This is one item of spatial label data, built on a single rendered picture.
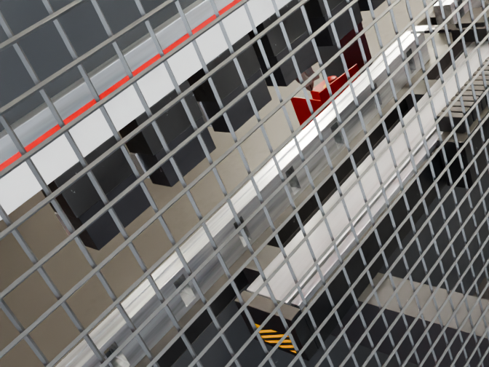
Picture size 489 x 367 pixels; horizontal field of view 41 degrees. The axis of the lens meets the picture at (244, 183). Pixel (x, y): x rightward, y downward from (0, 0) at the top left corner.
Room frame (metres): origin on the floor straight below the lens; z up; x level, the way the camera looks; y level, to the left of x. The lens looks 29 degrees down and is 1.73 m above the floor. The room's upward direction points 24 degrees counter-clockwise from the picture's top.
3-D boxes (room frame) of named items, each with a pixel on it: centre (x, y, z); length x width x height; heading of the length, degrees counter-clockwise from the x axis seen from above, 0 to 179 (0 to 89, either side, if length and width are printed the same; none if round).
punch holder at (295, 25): (1.49, -0.21, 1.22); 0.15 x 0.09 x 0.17; 127
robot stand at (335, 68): (2.93, -0.68, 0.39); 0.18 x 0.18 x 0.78; 25
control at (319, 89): (2.09, -0.39, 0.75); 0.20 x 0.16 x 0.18; 119
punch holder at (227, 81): (1.37, -0.05, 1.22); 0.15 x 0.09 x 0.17; 127
